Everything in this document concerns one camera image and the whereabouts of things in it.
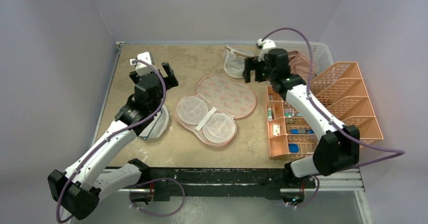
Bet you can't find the pink satin bra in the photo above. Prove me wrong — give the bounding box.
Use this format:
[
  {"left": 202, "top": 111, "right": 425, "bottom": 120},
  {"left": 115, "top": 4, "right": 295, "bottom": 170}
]
[{"left": 288, "top": 51, "right": 310, "bottom": 83}]

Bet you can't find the floral mesh laundry bag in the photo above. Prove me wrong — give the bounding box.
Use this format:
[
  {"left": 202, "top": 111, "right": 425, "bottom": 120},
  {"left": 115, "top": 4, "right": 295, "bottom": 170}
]
[{"left": 175, "top": 74, "right": 257, "bottom": 147}]

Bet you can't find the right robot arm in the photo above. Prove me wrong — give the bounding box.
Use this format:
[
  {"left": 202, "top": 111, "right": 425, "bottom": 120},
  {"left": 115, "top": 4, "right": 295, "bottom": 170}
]
[{"left": 243, "top": 48, "right": 360, "bottom": 187}]

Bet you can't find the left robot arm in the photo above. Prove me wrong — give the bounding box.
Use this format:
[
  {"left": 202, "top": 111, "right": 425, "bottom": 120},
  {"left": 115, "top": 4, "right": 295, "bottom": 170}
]
[{"left": 47, "top": 59, "right": 179, "bottom": 223}]

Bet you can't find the white round mesh bag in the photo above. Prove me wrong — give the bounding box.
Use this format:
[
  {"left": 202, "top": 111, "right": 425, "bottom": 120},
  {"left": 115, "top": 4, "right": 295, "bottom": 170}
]
[{"left": 139, "top": 105, "right": 170, "bottom": 140}]

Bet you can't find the white marker in organizer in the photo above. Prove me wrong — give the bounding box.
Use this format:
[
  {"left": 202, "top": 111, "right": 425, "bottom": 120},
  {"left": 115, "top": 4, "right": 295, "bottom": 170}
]
[{"left": 267, "top": 107, "right": 273, "bottom": 121}]

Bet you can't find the white box in organizer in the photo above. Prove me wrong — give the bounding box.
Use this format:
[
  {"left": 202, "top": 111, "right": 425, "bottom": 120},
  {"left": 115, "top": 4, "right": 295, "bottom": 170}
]
[{"left": 272, "top": 124, "right": 281, "bottom": 136}]

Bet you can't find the white plastic basket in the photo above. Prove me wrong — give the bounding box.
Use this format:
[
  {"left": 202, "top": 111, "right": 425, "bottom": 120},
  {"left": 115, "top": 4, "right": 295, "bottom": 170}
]
[{"left": 266, "top": 40, "right": 334, "bottom": 80}]

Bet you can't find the orange plastic desk organizer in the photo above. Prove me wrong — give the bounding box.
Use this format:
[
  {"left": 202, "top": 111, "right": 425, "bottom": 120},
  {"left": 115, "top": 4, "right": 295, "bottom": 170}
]
[{"left": 265, "top": 62, "right": 384, "bottom": 160}]

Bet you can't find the blue item in organizer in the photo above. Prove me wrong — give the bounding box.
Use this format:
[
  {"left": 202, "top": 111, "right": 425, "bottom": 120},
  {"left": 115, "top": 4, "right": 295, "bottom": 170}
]
[{"left": 288, "top": 143, "right": 300, "bottom": 153}]

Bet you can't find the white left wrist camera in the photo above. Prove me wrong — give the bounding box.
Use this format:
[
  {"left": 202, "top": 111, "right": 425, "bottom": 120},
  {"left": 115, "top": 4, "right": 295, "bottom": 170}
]
[{"left": 130, "top": 51, "right": 156, "bottom": 76}]

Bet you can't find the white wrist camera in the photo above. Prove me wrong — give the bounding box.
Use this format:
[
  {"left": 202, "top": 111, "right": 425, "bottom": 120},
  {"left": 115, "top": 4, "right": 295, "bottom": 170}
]
[
  {"left": 256, "top": 38, "right": 276, "bottom": 62},
  {"left": 130, "top": 51, "right": 156, "bottom": 76}
]

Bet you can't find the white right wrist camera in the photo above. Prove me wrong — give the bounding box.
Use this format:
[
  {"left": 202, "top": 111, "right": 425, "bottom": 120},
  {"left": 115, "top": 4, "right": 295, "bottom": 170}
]
[{"left": 256, "top": 38, "right": 276, "bottom": 62}]

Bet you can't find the white mesh drawstring bag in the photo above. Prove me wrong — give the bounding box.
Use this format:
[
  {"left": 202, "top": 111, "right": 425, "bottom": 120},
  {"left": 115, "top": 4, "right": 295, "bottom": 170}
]
[{"left": 222, "top": 45, "right": 255, "bottom": 79}]

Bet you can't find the metal corner bracket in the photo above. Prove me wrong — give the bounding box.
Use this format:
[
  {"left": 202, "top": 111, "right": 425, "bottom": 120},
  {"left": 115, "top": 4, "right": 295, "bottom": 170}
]
[{"left": 116, "top": 41, "right": 127, "bottom": 53}]

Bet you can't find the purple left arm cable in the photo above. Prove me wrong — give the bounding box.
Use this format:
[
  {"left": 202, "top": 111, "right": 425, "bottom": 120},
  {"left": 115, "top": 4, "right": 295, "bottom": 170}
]
[{"left": 55, "top": 59, "right": 186, "bottom": 224}]

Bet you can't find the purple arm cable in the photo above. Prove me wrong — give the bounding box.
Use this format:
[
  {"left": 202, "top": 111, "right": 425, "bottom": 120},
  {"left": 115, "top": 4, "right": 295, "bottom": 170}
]
[
  {"left": 260, "top": 27, "right": 406, "bottom": 210},
  {"left": 55, "top": 59, "right": 186, "bottom": 224}
]

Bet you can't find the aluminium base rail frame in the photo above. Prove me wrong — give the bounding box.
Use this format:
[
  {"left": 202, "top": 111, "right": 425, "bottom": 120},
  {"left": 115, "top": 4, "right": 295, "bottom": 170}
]
[{"left": 58, "top": 167, "right": 373, "bottom": 224}]

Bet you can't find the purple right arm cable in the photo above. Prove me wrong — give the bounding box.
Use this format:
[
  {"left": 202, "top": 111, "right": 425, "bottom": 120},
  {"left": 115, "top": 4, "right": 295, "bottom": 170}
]
[{"left": 260, "top": 27, "right": 406, "bottom": 210}]

